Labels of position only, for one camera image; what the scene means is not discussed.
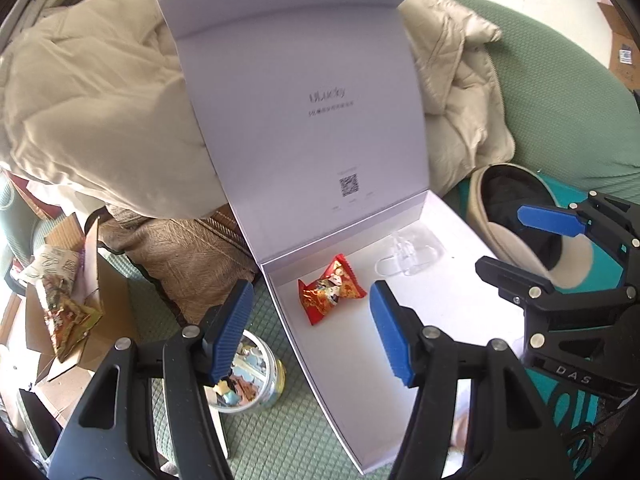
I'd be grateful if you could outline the brown cardboard box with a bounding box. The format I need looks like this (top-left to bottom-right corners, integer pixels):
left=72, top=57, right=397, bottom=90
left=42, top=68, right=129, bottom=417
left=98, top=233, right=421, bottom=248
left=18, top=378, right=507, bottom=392
left=20, top=212, right=141, bottom=396

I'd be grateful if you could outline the printed round tin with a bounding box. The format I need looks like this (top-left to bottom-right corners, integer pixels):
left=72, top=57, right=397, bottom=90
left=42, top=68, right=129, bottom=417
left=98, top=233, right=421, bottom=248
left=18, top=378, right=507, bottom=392
left=210, top=330, right=288, bottom=411

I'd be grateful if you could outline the clear plastic holder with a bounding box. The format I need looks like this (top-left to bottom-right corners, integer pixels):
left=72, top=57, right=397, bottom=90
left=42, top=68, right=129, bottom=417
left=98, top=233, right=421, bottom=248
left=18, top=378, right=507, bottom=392
left=374, top=230, right=446, bottom=278

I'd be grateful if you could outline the beige slipper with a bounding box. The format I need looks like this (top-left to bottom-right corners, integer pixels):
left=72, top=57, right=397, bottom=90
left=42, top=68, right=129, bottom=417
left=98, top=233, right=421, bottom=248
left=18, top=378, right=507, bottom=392
left=467, top=164, right=593, bottom=291

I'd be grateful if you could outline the beige down jacket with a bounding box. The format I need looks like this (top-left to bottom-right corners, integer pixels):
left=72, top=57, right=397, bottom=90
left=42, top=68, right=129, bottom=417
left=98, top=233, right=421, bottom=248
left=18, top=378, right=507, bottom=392
left=0, top=0, right=517, bottom=221

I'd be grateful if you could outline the white gift box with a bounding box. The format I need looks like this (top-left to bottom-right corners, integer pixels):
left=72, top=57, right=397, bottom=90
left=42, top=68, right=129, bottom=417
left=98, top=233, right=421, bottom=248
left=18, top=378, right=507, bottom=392
left=156, top=0, right=531, bottom=478

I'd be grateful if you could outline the small red snack packet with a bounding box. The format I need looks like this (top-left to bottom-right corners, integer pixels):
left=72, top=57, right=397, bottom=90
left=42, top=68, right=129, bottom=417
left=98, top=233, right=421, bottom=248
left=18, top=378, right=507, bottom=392
left=298, top=254, right=362, bottom=328

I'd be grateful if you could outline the dark patterned cloth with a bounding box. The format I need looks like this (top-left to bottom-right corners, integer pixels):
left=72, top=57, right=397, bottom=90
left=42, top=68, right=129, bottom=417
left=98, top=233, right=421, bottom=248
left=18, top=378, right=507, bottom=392
left=562, top=407, right=640, bottom=480

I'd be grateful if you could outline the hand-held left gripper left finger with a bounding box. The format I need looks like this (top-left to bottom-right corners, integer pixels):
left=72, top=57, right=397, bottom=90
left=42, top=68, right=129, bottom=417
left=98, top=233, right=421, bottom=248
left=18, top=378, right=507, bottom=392
left=47, top=280, right=256, bottom=480

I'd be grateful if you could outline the brown woven bag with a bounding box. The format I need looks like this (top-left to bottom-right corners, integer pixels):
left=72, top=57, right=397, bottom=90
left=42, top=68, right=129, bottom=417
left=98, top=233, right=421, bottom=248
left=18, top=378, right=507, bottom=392
left=97, top=207, right=261, bottom=331

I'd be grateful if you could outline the green quilted sofa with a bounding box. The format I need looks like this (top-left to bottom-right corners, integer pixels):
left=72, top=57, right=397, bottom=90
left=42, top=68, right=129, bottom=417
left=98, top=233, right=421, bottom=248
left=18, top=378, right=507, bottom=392
left=0, top=0, right=640, bottom=480

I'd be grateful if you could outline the black flat device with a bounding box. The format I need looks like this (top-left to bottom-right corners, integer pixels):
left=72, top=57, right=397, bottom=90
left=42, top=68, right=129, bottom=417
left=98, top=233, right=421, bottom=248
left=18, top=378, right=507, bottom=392
left=17, top=387, right=63, bottom=461

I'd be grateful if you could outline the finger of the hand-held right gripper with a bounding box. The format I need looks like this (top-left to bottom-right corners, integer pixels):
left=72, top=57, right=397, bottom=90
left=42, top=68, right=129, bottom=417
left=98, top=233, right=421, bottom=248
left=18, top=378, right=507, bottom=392
left=475, top=256, right=640, bottom=333
left=517, top=190, right=640, bottom=262

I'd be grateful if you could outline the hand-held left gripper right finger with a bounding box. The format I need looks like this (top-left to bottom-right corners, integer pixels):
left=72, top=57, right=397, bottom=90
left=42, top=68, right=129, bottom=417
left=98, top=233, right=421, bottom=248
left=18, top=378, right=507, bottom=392
left=369, top=280, right=576, bottom=480

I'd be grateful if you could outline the labelled cardboard box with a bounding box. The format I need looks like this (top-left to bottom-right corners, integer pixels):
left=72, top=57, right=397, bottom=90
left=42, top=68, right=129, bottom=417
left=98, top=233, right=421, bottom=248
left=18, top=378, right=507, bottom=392
left=597, top=2, right=640, bottom=91

